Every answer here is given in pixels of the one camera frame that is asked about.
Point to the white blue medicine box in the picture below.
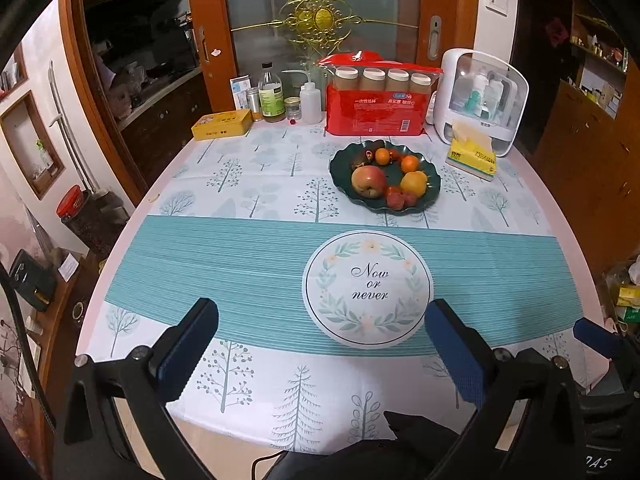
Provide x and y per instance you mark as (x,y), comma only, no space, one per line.
(240,86)

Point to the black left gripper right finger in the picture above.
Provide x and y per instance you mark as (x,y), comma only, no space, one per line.
(527,422)

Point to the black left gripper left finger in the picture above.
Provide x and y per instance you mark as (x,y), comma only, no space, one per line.
(90,441)

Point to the small red cherry tomato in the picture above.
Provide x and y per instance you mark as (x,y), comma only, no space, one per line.
(394,154)

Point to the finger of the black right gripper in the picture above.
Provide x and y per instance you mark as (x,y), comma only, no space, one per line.
(597,338)

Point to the white squeeze bottle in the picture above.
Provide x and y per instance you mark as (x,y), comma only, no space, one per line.
(310,103)

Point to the red apple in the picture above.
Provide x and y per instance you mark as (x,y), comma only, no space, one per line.
(369,182)

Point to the dark red lychee fruit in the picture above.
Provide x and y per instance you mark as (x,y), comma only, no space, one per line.
(410,199)

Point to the dark overripe banana with sticker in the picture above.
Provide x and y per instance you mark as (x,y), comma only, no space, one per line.
(363,154)

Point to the glass bottle green label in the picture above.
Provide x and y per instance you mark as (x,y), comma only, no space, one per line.
(270,94)

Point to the red paper cup package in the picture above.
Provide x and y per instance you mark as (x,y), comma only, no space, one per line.
(367,94)

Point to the red lidded dark jar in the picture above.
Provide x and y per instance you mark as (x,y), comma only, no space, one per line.
(97,219)

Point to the yellow tin box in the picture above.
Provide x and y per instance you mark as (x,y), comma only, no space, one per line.
(222,125)

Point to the silver metal can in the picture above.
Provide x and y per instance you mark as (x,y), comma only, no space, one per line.
(253,102)

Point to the dark green wavy fruit plate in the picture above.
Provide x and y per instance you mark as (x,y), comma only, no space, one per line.
(341,173)

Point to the orange tangerine on plate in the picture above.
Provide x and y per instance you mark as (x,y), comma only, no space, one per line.
(409,163)

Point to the patterned teal white tablecloth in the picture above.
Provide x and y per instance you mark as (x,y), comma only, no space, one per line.
(322,301)

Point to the yellow tissue pack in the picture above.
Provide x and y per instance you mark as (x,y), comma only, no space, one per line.
(470,150)

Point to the large orange tangerine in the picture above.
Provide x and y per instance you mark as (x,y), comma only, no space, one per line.
(382,157)

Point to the wooden glass door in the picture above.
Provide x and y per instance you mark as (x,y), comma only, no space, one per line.
(234,37)

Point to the small glass jar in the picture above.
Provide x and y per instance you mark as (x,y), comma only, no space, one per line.
(293,108)

